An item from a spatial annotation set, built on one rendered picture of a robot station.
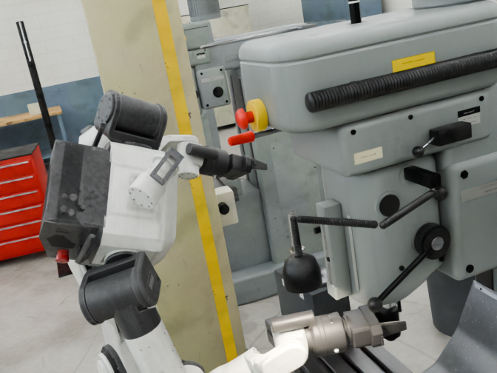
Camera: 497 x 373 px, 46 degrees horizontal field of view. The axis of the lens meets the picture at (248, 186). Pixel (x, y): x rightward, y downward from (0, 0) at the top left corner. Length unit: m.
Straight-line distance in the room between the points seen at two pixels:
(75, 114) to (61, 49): 1.05
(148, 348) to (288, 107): 0.61
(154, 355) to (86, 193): 0.38
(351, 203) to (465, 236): 0.25
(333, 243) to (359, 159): 0.22
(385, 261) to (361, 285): 0.08
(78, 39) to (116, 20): 7.29
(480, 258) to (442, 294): 2.12
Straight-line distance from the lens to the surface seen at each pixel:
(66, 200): 1.31
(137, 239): 1.31
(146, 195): 1.23
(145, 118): 1.44
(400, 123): 1.10
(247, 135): 1.19
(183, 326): 3.17
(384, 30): 1.06
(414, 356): 3.41
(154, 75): 2.79
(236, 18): 9.67
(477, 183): 1.24
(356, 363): 1.69
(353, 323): 1.34
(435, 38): 1.12
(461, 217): 1.24
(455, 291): 3.37
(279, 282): 1.80
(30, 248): 5.81
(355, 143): 1.06
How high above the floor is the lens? 1.97
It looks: 18 degrees down
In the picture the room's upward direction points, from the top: 10 degrees counter-clockwise
